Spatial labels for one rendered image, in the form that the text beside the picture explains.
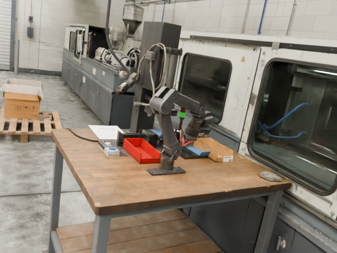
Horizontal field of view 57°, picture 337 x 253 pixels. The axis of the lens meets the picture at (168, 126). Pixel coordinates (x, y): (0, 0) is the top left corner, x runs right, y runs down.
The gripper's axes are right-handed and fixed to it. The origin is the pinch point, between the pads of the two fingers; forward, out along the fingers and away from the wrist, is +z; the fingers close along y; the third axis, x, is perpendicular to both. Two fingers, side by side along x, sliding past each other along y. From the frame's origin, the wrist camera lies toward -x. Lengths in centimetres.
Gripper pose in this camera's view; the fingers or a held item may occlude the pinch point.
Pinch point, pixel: (182, 142)
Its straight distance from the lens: 175.1
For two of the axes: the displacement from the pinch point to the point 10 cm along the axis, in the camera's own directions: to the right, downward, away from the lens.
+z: -3.7, 6.8, 6.3
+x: -9.0, -0.8, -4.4
